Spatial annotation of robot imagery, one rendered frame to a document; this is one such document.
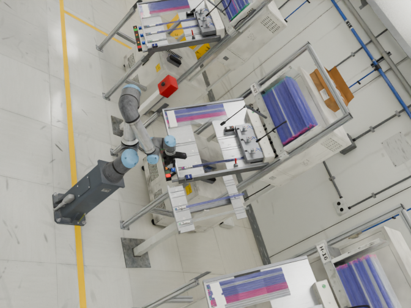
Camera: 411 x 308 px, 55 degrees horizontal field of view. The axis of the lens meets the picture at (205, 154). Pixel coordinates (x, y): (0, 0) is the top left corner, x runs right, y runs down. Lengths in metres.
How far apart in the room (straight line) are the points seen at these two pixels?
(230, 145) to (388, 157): 1.77
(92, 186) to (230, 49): 2.07
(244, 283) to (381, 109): 2.54
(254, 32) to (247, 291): 2.47
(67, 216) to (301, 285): 1.69
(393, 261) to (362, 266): 0.23
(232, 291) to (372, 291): 0.82
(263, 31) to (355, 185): 1.81
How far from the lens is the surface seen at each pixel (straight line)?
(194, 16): 4.16
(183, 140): 3.12
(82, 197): 2.84
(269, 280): 2.67
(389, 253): 2.72
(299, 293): 2.70
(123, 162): 2.58
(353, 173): 4.34
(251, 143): 3.09
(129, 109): 2.34
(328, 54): 5.00
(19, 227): 2.89
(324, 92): 3.38
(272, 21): 4.02
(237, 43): 4.05
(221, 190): 3.47
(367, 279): 2.56
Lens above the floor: 2.35
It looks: 29 degrees down
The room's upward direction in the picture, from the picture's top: 53 degrees clockwise
